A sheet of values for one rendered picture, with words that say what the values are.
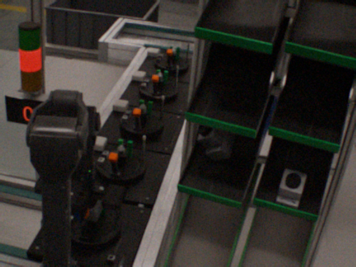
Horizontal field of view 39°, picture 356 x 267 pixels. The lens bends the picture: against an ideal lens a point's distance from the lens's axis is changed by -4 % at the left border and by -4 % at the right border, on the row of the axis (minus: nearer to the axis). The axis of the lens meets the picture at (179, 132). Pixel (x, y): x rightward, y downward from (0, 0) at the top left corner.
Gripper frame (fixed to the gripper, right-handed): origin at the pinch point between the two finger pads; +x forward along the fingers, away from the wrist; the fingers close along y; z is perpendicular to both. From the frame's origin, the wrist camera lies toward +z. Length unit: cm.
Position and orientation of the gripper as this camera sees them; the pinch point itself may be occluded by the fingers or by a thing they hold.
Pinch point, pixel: (81, 209)
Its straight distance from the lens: 111.1
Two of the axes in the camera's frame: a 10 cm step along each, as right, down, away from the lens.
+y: 9.8, 1.7, -1.1
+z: -1.8, 4.9, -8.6
